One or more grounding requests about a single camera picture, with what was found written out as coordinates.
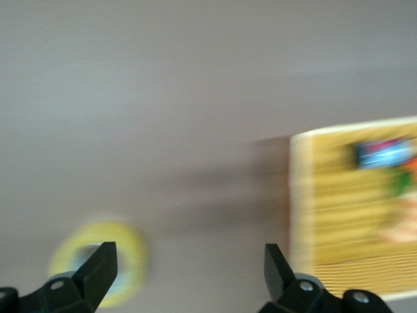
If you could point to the yellow clear tape roll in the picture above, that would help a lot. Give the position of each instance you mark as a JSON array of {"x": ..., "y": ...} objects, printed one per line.
[{"x": 130, "y": 247}]

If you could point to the striped orange toy croissant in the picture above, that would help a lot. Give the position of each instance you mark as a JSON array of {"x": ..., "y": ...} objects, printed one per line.
[{"x": 400, "y": 228}]

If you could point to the orange toy carrot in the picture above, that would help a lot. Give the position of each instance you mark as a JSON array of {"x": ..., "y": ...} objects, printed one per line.
[{"x": 407, "y": 177}]

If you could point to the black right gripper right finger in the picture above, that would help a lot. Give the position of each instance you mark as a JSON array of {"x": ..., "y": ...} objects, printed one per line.
[{"x": 277, "y": 277}]

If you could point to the yellow wicker basket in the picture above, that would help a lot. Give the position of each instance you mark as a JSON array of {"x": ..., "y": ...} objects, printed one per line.
[{"x": 342, "y": 212}]

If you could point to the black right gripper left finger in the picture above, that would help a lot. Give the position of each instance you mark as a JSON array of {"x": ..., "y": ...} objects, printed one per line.
[{"x": 94, "y": 274}]

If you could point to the black jar with colourful label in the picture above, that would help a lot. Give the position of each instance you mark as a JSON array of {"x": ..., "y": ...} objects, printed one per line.
[{"x": 381, "y": 153}]

